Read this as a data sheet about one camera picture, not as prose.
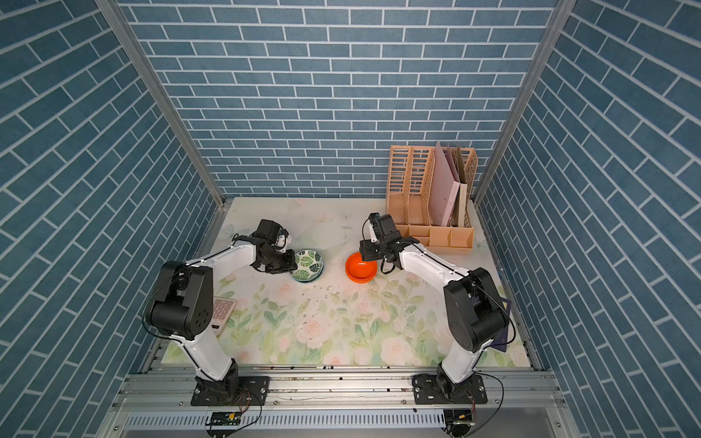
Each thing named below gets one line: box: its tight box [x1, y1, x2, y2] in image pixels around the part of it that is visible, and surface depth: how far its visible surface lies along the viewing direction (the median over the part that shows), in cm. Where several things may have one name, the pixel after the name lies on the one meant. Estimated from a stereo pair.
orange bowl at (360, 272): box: [345, 251, 379, 285], surface depth 96 cm
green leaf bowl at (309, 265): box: [291, 249, 325, 283], surface depth 98 cm
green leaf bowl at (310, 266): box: [290, 249, 325, 284], surface depth 98 cm
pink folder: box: [428, 141, 461, 227], surface depth 98 cm
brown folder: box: [452, 145, 469, 228], surface depth 93 cm
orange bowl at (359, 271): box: [345, 251, 378, 284], surface depth 96 cm
